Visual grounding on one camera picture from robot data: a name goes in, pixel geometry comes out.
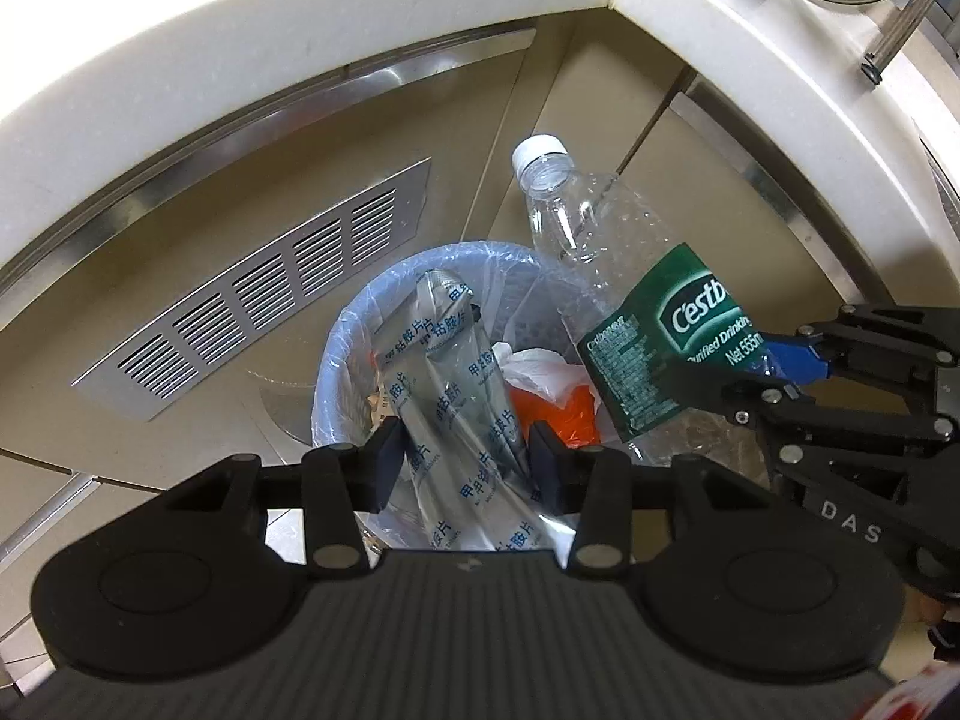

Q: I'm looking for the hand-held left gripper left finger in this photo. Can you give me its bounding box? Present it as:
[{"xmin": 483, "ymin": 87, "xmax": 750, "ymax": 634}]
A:
[{"xmin": 161, "ymin": 415, "xmax": 404, "ymax": 578}]

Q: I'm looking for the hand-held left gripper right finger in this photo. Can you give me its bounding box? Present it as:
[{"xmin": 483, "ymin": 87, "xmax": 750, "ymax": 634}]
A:
[{"xmin": 527, "ymin": 420, "xmax": 777, "ymax": 578}]

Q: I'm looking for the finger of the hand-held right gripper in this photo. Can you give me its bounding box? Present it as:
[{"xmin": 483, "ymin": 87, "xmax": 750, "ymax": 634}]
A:
[
  {"xmin": 664, "ymin": 364, "xmax": 950, "ymax": 443},
  {"xmin": 763, "ymin": 304, "xmax": 960, "ymax": 391}
]

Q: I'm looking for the orange plastic bag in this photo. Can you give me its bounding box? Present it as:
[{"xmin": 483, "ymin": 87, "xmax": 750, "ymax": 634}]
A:
[{"xmin": 510, "ymin": 382, "xmax": 605, "ymax": 451}]

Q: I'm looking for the white tissue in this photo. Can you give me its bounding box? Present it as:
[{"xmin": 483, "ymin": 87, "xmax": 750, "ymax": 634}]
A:
[{"xmin": 491, "ymin": 341, "xmax": 590, "ymax": 398}]

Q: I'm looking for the silver foil pouch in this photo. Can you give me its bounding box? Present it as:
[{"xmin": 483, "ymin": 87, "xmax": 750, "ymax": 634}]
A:
[{"xmin": 379, "ymin": 268, "xmax": 556, "ymax": 552}]

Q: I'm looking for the mesh wastebasket with blue liner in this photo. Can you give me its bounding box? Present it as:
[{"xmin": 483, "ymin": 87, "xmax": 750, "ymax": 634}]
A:
[{"xmin": 311, "ymin": 240, "xmax": 623, "ymax": 552}]

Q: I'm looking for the clear plastic bottle green label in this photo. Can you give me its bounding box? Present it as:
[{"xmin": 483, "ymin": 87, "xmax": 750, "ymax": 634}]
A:
[{"xmin": 511, "ymin": 133, "xmax": 796, "ymax": 466}]

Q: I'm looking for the red white printed clothing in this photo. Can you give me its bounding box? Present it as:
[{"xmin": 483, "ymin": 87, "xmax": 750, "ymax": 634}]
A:
[{"xmin": 855, "ymin": 660, "xmax": 960, "ymax": 720}]

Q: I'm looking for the silver cabinet vent grille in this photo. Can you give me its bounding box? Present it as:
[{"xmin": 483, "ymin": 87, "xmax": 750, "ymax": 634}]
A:
[{"xmin": 71, "ymin": 157, "xmax": 432, "ymax": 422}]

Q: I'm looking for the steel dish rack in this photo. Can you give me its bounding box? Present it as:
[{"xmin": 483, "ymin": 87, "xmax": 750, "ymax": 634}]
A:
[{"xmin": 861, "ymin": 0, "xmax": 938, "ymax": 85}]

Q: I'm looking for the beige kitchen cabinet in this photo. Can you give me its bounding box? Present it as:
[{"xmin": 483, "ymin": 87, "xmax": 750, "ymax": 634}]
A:
[{"xmin": 0, "ymin": 7, "xmax": 960, "ymax": 616}]

